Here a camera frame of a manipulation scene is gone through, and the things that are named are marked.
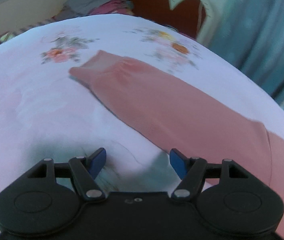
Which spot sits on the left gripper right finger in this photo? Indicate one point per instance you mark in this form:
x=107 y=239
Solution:
x=191 y=172

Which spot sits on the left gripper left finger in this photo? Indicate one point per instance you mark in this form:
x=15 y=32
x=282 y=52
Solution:
x=84 y=172

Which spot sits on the pink knit sweater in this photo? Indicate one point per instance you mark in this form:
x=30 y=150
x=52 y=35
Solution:
x=171 y=113

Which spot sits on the pile of pink-grey clothes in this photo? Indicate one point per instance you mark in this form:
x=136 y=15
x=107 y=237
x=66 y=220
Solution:
x=82 y=8

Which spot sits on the floral white bed sheet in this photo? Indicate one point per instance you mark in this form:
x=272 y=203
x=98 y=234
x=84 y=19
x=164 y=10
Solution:
x=45 y=113

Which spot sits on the blue-grey left curtain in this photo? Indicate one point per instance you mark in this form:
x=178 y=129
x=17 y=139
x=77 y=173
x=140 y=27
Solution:
x=250 y=36

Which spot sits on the red heart-shaped headboard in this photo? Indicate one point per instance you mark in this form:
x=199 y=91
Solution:
x=187 y=16

